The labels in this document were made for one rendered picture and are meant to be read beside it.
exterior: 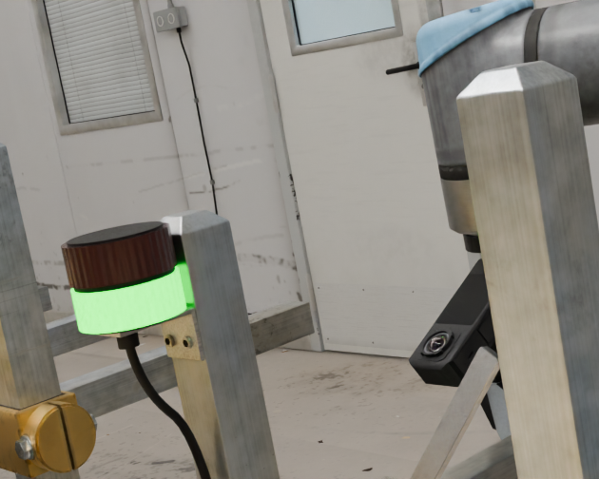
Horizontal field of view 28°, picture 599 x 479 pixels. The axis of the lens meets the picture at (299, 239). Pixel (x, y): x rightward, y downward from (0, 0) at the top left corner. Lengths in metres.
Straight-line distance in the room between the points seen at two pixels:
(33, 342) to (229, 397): 0.25
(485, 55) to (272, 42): 3.79
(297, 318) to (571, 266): 0.63
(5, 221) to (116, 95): 4.75
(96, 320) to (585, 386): 0.27
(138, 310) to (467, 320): 0.33
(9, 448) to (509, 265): 0.52
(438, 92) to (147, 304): 0.34
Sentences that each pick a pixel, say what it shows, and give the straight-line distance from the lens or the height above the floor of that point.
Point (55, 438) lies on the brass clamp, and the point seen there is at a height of 0.95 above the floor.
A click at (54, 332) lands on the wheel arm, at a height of 0.96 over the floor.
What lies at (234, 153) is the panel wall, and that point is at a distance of 4.93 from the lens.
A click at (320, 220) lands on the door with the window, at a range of 4.63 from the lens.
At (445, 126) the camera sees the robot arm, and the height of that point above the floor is 1.11.
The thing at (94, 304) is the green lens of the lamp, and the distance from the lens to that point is 0.64.
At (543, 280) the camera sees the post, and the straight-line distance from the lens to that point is 0.48.
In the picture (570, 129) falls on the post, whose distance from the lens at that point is 0.49.
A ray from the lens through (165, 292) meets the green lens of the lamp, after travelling 0.64.
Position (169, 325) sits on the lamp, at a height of 1.05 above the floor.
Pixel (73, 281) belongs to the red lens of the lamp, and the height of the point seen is 1.09.
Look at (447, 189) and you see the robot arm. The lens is 0.91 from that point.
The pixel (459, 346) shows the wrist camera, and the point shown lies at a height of 0.96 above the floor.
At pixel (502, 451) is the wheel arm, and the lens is 0.94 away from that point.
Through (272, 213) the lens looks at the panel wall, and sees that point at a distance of 4.83.
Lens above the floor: 1.19
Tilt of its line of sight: 9 degrees down
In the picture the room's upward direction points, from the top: 11 degrees counter-clockwise
